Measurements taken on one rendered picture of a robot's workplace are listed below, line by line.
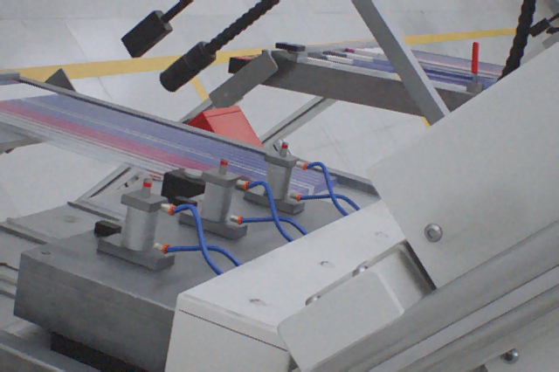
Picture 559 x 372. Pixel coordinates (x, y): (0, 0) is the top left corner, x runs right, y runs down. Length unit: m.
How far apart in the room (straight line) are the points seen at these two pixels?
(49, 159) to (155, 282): 2.03
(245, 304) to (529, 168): 0.22
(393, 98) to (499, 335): 1.60
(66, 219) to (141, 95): 2.23
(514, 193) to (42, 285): 0.35
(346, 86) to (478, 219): 1.61
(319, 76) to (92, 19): 1.27
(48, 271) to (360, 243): 0.24
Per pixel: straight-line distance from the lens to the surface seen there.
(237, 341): 0.63
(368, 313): 0.52
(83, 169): 2.80
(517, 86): 0.51
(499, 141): 0.51
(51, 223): 0.98
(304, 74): 2.16
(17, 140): 1.26
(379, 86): 2.10
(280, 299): 0.66
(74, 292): 0.71
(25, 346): 0.71
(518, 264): 0.49
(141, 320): 0.69
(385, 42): 0.84
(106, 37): 3.27
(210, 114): 1.77
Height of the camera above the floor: 1.59
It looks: 27 degrees down
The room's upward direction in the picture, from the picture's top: 56 degrees clockwise
